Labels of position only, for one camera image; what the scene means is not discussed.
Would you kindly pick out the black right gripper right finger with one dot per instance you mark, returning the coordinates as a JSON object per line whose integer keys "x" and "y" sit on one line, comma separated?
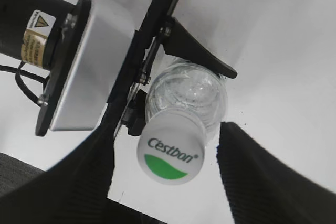
{"x": 262, "y": 189}

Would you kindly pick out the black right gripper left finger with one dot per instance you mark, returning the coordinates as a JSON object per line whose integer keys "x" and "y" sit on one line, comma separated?
{"x": 76, "y": 189}

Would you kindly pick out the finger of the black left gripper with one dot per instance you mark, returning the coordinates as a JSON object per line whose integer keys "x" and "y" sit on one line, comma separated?
{"x": 180, "y": 43}

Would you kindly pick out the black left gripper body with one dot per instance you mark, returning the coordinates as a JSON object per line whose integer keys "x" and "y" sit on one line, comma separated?
{"x": 131, "y": 69}

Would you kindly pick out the clear Cestbon water bottle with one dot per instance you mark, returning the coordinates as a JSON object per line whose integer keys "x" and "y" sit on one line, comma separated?
{"x": 189, "y": 86}

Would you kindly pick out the white green bottle cap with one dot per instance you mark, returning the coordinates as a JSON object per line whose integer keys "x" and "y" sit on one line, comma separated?
{"x": 171, "y": 148}

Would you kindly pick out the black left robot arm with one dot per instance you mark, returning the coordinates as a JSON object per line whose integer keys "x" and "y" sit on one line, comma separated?
{"x": 31, "y": 31}

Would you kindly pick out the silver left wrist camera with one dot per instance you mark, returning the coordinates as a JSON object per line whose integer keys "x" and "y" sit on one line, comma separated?
{"x": 86, "y": 66}

